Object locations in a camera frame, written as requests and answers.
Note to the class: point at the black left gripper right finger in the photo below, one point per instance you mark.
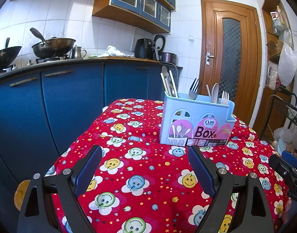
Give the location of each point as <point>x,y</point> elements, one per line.
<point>252,212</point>

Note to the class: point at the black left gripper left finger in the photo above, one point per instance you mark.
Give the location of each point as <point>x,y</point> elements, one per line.
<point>38,213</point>

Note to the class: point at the white plastic fork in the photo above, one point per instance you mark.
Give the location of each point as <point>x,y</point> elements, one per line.
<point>225,98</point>

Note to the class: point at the black spoon white handle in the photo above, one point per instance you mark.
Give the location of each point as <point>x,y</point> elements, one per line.
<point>209,93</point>

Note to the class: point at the beige plastic spoon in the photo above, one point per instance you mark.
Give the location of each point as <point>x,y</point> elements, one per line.
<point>214,93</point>

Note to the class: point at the steel fork patterned handle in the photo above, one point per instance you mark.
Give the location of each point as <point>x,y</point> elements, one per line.
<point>194,89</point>

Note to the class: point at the wooden chopstick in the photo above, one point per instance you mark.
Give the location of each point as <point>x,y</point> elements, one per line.
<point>164,84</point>
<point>173,87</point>

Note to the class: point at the steel butter knife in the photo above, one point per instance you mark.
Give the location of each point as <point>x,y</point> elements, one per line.
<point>167,79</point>

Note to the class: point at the blue lower kitchen cabinets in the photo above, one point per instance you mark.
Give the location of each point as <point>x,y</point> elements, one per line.
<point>44,108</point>

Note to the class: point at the black metal rack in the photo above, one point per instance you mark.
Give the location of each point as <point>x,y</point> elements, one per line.
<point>278,108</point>

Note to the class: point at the red smiley flower tablecloth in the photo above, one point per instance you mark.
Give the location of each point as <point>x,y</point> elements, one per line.
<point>144,186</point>

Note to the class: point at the white plastic bag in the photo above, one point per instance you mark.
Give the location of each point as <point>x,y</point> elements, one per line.
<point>287,64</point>

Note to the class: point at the light blue utensil box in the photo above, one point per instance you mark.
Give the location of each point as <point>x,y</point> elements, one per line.
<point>198,122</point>

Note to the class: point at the wooden door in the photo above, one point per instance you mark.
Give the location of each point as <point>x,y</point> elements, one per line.
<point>231,53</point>

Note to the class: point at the left black wok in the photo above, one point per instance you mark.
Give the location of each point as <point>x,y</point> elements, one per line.
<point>8,54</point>

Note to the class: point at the black wok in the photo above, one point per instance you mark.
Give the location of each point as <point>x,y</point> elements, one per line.
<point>8,54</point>
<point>55,46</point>

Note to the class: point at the right black wok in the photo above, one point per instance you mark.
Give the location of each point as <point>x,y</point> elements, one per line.
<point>55,46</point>

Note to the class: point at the steel kettle pitcher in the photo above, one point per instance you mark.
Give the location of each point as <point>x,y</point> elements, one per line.
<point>78,53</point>

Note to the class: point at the white cloth on counter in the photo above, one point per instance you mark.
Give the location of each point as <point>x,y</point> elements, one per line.
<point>112,51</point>

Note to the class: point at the black air fryer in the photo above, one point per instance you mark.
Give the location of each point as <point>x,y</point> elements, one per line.
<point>144,48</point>

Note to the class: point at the wooden wall shelf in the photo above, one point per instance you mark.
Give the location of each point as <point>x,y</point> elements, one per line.
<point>274,23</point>

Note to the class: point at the blue wall cabinet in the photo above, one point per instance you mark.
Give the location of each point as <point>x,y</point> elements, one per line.
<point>153,16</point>

